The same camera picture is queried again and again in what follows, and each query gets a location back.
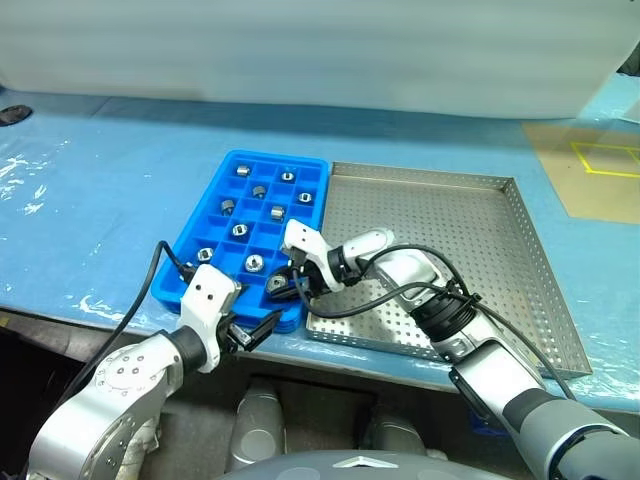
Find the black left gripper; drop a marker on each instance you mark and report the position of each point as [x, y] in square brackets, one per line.
[226, 332]

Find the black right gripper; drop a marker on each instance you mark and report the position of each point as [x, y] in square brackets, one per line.
[307, 277]

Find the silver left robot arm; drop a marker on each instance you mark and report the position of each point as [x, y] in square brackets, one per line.
[125, 380]

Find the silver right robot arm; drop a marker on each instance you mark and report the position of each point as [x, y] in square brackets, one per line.
[475, 350]

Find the blue compartment tray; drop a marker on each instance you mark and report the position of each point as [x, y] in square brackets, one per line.
[227, 252]

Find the perforated steel tray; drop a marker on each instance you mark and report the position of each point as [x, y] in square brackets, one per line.
[450, 215]

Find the grey rounded robot leg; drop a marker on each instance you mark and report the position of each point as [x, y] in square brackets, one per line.
[257, 425]
[392, 432]

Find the grey robot torso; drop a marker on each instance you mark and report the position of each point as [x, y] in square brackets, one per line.
[360, 467]

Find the brown translucent mat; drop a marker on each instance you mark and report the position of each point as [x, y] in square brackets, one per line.
[565, 195]

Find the small dark flat object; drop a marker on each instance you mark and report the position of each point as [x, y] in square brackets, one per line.
[12, 114]

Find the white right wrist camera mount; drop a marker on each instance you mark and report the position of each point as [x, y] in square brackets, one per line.
[302, 235]

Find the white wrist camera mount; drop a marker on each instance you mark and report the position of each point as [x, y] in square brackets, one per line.
[205, 300]
[302, 235]

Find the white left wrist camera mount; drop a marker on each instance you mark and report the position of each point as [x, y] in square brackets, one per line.
[205, 300]

